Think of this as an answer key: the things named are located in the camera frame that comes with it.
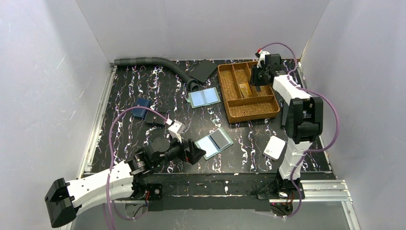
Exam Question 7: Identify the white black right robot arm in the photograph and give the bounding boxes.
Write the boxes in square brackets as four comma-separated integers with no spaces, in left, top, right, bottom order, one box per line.
[249,50,323,193]

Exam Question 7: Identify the open mint card holder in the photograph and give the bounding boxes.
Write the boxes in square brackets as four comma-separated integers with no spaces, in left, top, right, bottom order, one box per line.
[186,88,221,108]

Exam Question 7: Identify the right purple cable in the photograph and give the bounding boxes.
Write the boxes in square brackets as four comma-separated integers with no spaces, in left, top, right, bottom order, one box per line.
[255,42,340,219]

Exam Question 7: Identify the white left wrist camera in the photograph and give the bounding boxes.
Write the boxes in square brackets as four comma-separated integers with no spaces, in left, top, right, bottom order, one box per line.
[168,120,186,143]

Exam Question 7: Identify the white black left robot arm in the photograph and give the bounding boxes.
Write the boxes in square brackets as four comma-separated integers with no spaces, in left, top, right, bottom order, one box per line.
[45,138,206,228]

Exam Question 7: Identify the mint green card holder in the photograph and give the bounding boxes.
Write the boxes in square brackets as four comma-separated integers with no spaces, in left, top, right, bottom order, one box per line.
[195,128,233,160]

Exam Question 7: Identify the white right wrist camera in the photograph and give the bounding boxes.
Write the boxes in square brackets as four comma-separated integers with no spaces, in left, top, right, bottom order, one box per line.
[255,49,271,69]

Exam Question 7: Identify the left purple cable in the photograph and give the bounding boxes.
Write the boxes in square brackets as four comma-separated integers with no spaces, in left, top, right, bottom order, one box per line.
[102,106,173,230]

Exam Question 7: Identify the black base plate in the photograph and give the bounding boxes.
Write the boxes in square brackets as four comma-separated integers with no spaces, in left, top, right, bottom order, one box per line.
[114,172,305,212]

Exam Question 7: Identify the white rectangular box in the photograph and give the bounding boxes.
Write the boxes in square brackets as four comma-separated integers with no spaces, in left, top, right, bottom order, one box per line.
[263,136,286,161]

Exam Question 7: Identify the navy blue wallet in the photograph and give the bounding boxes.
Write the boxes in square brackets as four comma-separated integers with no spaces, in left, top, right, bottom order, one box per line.
[131,98,151,119]

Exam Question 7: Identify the grey corrugated hose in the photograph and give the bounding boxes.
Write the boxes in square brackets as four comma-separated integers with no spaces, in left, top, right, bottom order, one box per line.
[114,57,201,92]

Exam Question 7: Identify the black flat wallet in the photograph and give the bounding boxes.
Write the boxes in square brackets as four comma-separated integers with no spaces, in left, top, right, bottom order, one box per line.
[281,101,289,128]

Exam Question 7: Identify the wicker divided tray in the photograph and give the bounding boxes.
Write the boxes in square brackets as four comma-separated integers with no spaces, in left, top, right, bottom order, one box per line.
[217,61,280,123]

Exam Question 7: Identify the black snap wallet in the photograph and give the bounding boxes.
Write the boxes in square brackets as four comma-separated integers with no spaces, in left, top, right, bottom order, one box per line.
[144,111,168,126]

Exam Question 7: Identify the purple cable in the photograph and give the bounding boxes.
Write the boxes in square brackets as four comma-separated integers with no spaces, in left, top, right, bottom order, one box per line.
[102,106,173,230]
[255,42,340,219]

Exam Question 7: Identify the black credit card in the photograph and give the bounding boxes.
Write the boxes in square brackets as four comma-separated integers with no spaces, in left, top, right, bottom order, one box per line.
[209,129,231,150]

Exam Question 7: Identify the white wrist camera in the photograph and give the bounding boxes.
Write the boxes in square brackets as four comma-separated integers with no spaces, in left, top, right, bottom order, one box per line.
[168,120,186,143]
[255,49,271,69]

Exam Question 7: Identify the black flat pad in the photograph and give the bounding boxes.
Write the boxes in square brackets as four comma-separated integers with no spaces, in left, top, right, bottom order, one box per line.
[190,59,218,84]

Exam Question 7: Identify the gold credit card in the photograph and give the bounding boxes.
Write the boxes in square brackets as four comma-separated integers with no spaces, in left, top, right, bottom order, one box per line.
[239,82,252,98]

